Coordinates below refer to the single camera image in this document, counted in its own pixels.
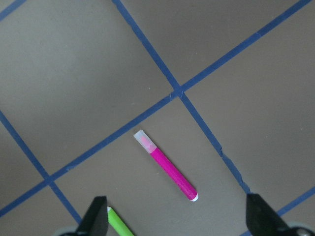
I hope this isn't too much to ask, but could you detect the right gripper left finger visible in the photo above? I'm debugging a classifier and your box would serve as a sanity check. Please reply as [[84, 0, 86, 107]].
[[75, 196, 109, 236]]

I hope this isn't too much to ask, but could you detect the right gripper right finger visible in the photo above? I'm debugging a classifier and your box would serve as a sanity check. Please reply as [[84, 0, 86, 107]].
[[246, 193, 290, 236]]

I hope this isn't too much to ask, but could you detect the pink pen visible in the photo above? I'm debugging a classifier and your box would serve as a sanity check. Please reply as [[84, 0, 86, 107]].
[[133, 130, 199, 202]]

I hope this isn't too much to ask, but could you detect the green highlighter pen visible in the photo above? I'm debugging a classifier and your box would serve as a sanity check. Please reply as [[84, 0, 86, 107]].
[[107, 206, 134, 236]]

